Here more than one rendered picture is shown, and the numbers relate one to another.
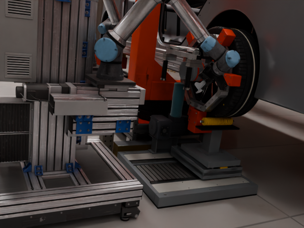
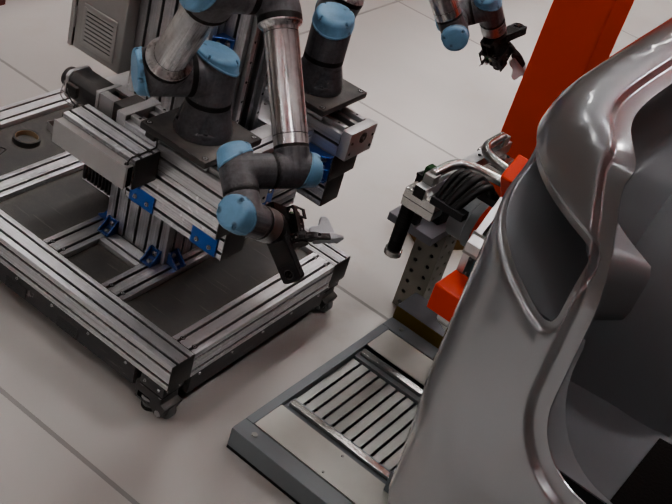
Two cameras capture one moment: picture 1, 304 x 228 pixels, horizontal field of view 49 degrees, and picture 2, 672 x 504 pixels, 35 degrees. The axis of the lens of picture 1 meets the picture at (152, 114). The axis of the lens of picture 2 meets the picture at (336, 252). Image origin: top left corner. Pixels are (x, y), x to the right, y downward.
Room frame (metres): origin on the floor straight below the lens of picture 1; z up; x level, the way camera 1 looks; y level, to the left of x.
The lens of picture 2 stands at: (0.82, -1.89, 2.20)
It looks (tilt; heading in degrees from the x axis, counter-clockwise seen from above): 35 degrees down; 54
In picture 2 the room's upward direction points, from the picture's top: 18 degrees clockwise
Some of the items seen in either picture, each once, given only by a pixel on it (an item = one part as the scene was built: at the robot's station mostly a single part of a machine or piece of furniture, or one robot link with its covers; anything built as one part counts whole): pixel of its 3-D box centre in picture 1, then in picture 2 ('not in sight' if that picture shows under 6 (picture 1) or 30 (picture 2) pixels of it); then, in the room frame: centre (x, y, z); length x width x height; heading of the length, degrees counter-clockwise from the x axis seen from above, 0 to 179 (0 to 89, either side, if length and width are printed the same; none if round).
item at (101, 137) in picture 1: (106, 129); (429, 258); (2.83, 0.38, 0.21); 0.10 x 0.10 x 0.42; 27
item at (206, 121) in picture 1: (217, 121); not in sight; (2.39, -0.48, 0.51); 0.29 x 0.06 x 0.06; 117
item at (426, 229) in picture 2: not in sight; (445, 207); (2.81, 0.36, 0.44); 0.43 x 0.17 x 0.03; 27
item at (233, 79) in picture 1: (231, 79); (453, 296); (2.18, -0.49, 0.85); 0.09 x 0.08 x 0.07; 27
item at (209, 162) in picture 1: (211, 140); not in sight; (2.53, -0.49, 0.32); 0.40 x 0.30 x 0.28; 27
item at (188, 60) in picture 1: (194, 62); (423, 200); (2.21, -0.23, 0.93); 0.09 x 0.05 x 0.05; 117
